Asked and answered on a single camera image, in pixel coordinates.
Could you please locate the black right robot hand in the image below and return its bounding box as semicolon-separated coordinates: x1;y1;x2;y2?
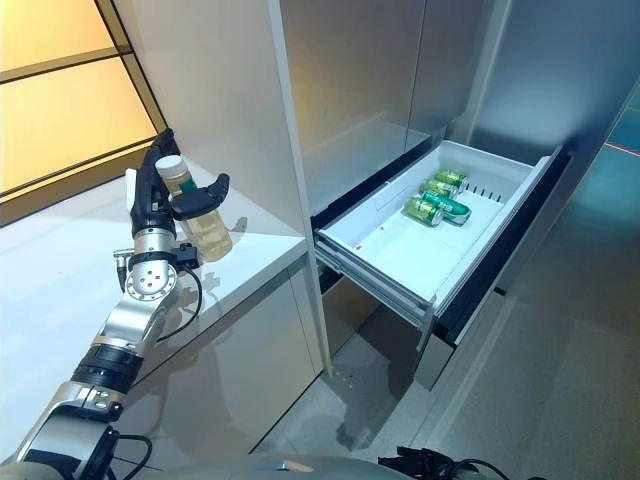
377;444;461;480

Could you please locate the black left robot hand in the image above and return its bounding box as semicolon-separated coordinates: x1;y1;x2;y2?
128;128;231;241

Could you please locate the yellow drink bottle white cap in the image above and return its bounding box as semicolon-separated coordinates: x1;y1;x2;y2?
154;154;235;264

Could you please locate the dark fridge drawer front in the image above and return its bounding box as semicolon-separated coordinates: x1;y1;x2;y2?
414;144;574;394

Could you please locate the white fridge drawer bin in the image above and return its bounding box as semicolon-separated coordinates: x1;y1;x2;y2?
313;139;561;311

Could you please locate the stainless steel fridge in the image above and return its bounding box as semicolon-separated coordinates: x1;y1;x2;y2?
279;0;640;396

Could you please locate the grey robot body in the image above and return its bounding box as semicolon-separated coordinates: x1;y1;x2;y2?
234;449;401;480

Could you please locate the tall white cabinet panel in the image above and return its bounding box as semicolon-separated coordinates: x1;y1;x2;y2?
112;0;334;374

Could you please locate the green drink can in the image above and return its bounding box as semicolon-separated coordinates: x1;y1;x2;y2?
433;167;471;189
403;195;445;227
418;178;461;200
422;191;472;226

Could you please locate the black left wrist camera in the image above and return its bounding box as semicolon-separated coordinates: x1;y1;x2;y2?
172;242;201;269

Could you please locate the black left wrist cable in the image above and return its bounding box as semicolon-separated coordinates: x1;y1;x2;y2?
149;268;204;346

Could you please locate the lit window with dark frame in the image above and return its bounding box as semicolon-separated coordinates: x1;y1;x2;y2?
0;0;174;231

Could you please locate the grey drawer slide rail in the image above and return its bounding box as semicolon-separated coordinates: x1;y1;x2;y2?
312;234;436;346

